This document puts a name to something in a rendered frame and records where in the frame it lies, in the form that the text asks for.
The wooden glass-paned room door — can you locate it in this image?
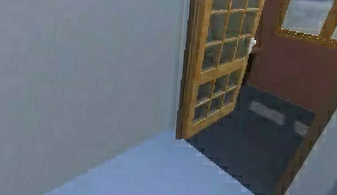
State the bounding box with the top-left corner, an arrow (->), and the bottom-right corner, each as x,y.
174,0 -> 268,147

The wooden framed window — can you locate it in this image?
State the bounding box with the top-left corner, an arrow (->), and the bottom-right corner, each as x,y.
275,0 -> 337,51

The white door handle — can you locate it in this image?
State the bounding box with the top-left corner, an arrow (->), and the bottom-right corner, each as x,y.
247,37 -> 258,55

